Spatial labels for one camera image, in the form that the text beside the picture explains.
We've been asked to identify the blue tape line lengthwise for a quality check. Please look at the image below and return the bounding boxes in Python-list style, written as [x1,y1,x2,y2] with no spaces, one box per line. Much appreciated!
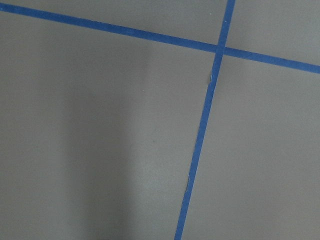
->
[173,0,236,240]

